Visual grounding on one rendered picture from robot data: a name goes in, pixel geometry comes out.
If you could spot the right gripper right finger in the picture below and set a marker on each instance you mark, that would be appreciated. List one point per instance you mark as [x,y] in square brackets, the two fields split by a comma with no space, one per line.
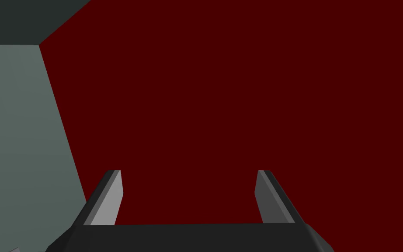
[273,203]

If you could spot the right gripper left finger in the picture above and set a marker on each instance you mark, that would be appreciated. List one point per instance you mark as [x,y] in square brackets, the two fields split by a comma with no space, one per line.
[105,203]

